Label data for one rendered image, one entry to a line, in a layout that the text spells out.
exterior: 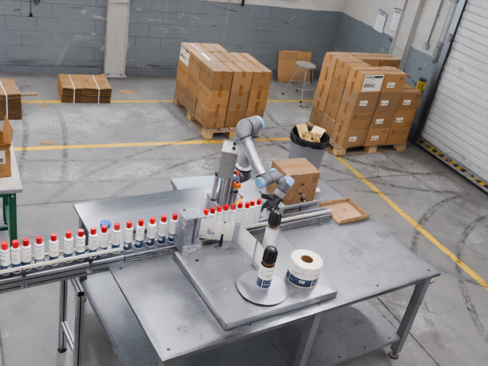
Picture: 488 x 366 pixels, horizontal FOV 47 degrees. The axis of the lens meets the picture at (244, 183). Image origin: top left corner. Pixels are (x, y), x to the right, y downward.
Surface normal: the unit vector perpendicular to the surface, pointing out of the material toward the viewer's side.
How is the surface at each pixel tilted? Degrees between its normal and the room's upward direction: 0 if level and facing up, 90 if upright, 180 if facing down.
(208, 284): 0
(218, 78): 90
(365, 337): 1
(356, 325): 0
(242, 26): 90
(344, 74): 90
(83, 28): 90
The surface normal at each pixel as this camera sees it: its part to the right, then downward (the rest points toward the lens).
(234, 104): 0.42, 0.53
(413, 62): -0.89, 0.07
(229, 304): 0.17, -0.86
